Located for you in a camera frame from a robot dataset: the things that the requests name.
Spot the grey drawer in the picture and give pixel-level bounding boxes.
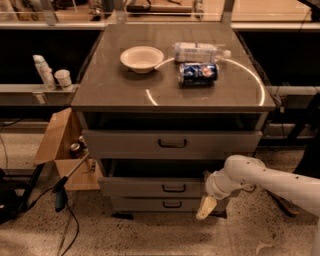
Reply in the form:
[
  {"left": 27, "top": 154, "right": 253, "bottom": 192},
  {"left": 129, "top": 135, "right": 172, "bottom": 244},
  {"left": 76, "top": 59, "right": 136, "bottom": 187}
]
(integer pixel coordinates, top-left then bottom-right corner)
[
  {"left": 83, "top": 130, "right": 262, "bottom": 160},
  {"left": 97, "top": 159, "right": 242, "bottom": 199},
  {"left": 111, "top": 197, "right": 201, "bottom": 212}
]

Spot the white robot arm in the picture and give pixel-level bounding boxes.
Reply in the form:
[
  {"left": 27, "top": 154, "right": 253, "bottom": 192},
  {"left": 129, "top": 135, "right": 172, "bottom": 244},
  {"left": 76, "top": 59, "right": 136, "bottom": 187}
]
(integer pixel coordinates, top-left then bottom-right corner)
[{"left": 196, "top": 155, "right": 320, "bottom": 220}]

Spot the grey bottom drawer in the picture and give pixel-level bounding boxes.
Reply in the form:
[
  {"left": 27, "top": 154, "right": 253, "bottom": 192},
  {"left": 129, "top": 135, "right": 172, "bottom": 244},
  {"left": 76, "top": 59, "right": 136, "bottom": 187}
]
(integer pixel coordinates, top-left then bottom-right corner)
[{"left": 111, "top": 197, "right": 201, "bottom": 212}]

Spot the grey drawer cabinet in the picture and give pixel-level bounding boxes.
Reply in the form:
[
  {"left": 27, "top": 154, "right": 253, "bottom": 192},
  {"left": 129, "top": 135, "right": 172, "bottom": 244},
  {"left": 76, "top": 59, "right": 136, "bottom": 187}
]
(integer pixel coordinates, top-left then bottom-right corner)
[{"left": 71, "top": 22, "right": 278, "bottom": 220}]

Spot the grey top drawer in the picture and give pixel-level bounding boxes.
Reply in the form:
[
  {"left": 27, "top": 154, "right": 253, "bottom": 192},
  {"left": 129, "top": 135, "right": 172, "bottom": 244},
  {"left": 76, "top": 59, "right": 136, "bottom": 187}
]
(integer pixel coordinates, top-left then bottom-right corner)
[{"left": 83, "top": 130, "right": 262, "bottom": 160}]

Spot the open cardboard box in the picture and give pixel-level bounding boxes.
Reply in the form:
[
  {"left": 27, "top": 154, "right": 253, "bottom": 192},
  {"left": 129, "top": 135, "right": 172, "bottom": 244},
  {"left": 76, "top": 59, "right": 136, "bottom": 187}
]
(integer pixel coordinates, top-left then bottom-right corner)
[{"left": 34, "top": 108, "right": 102, "bottom": 191}]

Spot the brown shoe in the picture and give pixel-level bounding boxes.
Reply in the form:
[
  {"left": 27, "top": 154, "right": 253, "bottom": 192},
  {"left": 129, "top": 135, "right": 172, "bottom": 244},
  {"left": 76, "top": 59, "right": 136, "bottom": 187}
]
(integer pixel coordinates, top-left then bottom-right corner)
[{"left": 268, "top": 192, "right": 300, "bottom": 217}]

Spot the blue soda can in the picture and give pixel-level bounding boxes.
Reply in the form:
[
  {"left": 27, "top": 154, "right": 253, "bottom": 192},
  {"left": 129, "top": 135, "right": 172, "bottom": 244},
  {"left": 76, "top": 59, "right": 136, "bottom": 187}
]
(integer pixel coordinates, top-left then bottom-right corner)
[{"left": 178, "top": 63, "right": 218, "bottom": 87}]

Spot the dark trouser leg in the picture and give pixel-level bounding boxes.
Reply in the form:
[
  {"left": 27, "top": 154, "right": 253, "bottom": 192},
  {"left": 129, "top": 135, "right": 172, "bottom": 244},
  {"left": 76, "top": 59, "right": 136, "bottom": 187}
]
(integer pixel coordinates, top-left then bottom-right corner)
[{"left": 294, "top": 134, "right": 320, "bottom": 179}]

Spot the clear plastic water bottle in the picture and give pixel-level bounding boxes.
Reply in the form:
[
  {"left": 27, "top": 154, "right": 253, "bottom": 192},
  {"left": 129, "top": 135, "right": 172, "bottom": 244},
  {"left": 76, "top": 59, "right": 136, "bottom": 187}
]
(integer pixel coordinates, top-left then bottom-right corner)
[{"left": 174, "top": 42, "right": 231, "bottom": 63}]

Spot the white paper bowl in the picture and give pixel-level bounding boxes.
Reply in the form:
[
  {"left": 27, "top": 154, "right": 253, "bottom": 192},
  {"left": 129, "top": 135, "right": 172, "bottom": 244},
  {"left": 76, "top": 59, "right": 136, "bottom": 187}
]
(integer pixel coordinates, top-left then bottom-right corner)
[{"left": 120, "top": 46, "right": 164, "bottom": 74}]

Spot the metal can in box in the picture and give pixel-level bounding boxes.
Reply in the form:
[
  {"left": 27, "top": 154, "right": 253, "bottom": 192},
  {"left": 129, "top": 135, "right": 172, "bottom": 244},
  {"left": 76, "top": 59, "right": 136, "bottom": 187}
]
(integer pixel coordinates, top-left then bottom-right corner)
[{"left": 69, "top": 143, "right": 83, "bottom": 158}]

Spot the white spray bottle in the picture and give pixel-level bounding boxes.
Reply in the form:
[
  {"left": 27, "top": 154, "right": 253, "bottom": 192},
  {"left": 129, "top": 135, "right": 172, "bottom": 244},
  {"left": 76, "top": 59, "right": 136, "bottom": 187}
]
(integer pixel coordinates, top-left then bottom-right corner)
[{"left": 33, "top": 55, "right": 56, "bottom": 91}]

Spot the black floor cable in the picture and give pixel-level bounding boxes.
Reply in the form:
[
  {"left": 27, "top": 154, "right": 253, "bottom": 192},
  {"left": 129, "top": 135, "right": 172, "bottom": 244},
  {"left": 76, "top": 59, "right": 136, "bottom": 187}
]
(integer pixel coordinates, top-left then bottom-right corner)
[{"left": 58, "top": 201, "right": 81, "bottom": 256}]

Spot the grabber tool with handle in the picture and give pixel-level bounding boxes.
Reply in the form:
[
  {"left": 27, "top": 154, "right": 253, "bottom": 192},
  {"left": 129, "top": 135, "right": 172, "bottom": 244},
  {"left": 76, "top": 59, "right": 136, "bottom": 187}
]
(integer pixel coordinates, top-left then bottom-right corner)
[{"left": 52, "top": 154, "right": 89, "bottom": 212}]

